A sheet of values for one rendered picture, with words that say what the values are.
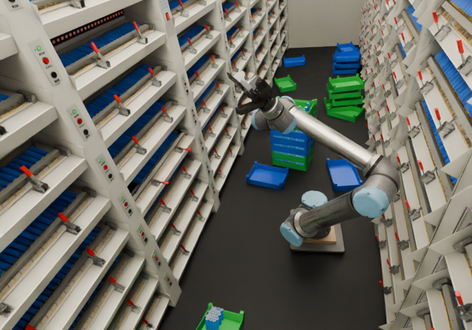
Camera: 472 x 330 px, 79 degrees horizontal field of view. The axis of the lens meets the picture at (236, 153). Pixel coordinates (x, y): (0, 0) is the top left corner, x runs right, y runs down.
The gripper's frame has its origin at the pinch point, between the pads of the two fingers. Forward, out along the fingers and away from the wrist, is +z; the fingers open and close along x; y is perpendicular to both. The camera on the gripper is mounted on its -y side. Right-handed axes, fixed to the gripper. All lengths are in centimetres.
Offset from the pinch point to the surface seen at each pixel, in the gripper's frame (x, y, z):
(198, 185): -61, -59, -58
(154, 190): -22, -62, -16
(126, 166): -16, -56, 5
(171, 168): -34, -52, -21
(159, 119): -44, -35, -3
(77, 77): -11, -35, 39
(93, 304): 7, -104, -12
